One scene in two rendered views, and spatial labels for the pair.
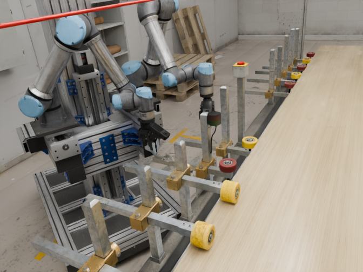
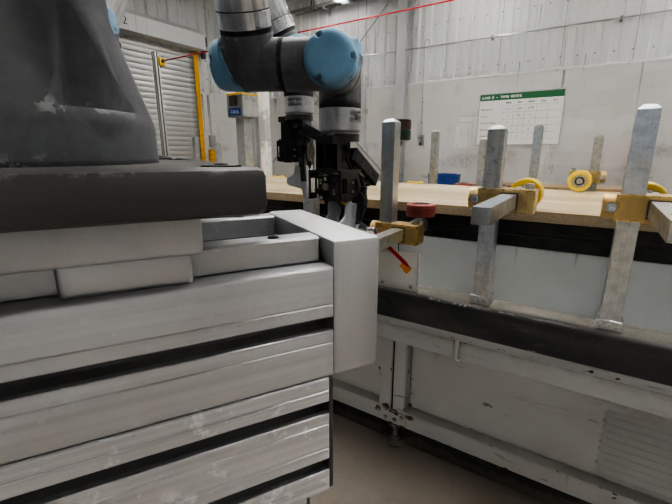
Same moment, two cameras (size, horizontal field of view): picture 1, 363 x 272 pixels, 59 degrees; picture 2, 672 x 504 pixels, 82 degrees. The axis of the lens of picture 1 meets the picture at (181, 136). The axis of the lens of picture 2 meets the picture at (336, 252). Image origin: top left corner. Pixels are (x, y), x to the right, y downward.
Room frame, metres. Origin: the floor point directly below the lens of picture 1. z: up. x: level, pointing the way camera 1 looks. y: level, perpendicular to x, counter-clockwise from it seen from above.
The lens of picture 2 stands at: (1.46, 0.89, 1.05)
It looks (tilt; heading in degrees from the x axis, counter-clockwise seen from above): 14 degrees down; 273
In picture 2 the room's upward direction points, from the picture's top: straight up
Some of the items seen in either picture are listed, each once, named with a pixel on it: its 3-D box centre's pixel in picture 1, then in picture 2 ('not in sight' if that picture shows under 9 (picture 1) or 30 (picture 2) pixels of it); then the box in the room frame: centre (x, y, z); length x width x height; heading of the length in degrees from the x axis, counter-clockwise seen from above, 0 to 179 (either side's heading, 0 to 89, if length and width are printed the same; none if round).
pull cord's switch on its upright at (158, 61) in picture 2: not in sight; (165, 126); (3.01, -2.37, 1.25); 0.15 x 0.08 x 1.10; 149
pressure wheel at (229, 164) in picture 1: (228, 171); (419, 222); (1.27, -0.20, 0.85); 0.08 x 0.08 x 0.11
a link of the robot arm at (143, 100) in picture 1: (143, 99); (339, 75); (1.48, 0.16, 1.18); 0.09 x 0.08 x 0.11; 87
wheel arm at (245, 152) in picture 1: (215, 147); not in sight; (1.57, -0.18, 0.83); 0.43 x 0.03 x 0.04; 59
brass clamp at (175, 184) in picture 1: (180, 176); (502, 199); (1.13, 0.02, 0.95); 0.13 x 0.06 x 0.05; 149
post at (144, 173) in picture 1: (152, 221); (624, 237); (0.94, 0.14, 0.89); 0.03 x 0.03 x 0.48; 59
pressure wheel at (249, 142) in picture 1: (249, 148); not in sight; (1.47, -0.35, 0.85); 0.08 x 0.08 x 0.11
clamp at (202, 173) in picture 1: (206, 167); (396, 231); (1.35, -0.11, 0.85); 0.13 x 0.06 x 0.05; 149
